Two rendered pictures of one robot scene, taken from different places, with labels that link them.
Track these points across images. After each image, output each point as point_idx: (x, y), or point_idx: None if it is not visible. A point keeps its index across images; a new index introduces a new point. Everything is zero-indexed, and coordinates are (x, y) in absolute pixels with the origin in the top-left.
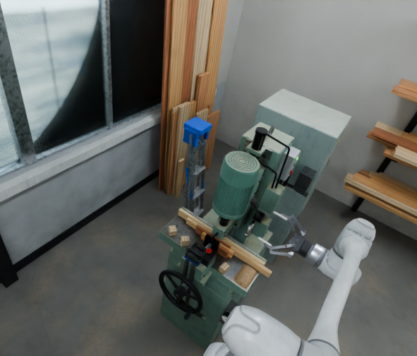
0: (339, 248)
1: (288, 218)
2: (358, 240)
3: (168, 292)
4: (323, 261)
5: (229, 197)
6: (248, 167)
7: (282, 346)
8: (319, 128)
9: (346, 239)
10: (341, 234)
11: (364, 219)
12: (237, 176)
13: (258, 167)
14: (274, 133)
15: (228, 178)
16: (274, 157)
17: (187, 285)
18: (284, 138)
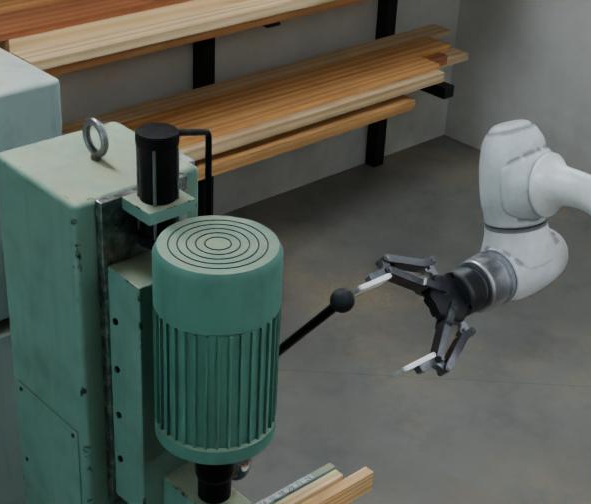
0: (535, 208)
1: (390, 269)
2: (551, 158)
3: None
4: (517, 271)
5: (264, 366)
6: (253, 239)
7: None
8: None
9: (537, 176)
10: (511, 183)
11: (495, 125)
12: (273, 278)
13: (252, 222)
14: (83, 147)
15: (254, 309)
16: (189, 189)
17: None
18: (118, 137)
